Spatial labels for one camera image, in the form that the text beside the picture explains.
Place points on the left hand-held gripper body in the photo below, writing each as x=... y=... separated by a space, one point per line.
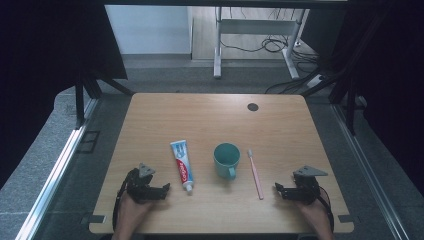
x=138 y=188

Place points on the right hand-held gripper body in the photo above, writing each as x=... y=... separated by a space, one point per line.
x=306 y=186

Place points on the red and white toothpaste tube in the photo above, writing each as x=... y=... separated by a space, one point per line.
x=182 y=166

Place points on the person's right hand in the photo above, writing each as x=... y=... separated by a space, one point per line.
x=313 y=213

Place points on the pink toothbrush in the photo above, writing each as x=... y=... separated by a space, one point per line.
x=256 y=176

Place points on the teal cup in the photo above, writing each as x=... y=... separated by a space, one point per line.
x=226 y=160

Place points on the dark round table grommet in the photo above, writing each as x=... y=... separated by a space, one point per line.
x=253 y=107

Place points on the black metal stand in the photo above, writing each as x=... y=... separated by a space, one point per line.
x=79 y=103
x=350 y=106

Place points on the white power strip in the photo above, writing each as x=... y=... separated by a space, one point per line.
x=315 y=80

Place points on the black curtain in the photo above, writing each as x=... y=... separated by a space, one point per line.
x=383 y=66
x=50 y=50

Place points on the metal floor rail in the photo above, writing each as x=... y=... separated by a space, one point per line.
x=366 y=173
x=56 y=173

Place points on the white desk frame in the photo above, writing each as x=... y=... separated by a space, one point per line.
x=256 y=26

